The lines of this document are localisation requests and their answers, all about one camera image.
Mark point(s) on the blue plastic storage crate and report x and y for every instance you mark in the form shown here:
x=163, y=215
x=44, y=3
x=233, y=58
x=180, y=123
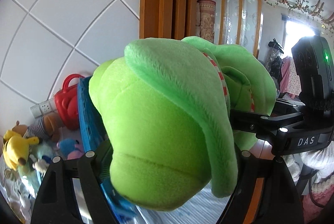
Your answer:
x=94, y=138

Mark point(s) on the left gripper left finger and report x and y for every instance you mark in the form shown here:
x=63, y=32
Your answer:
x=56, y=201

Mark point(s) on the yellow Pikachu plush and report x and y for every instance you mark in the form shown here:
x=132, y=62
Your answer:
x=16, y=149

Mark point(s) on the teal plush in plastic bag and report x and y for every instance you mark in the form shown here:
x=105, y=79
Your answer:
x=31, y=178

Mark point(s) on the small white duck toy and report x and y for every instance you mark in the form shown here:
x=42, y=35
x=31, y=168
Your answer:
x=10, y=175

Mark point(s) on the blue and pink small plush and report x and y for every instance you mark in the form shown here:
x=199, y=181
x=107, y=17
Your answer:
x=70, y=148

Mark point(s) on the white wall socket strip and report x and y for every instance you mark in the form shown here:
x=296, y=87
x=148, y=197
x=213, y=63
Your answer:
x=43, y=108

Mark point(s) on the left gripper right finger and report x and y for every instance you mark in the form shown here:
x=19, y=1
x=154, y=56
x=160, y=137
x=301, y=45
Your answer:
x=265, y=191

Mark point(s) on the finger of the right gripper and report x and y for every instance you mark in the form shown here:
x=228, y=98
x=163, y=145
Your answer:
x=261, y=124
x=285, y=103

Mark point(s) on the red plastic toy case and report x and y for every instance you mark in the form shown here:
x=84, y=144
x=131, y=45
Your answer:
x=66, y=101

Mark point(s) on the white striped tablecloth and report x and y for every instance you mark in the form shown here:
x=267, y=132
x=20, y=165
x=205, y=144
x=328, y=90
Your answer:
x=203, y=208

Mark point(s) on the white seal plush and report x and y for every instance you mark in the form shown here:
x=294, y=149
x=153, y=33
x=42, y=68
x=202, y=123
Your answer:
x=39, y=165

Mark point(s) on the rolled patterned carpet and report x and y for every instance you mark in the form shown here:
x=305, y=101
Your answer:
x=205, y=19

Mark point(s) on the green frog plush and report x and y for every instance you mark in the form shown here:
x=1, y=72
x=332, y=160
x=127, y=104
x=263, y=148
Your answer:
x=165, y=106

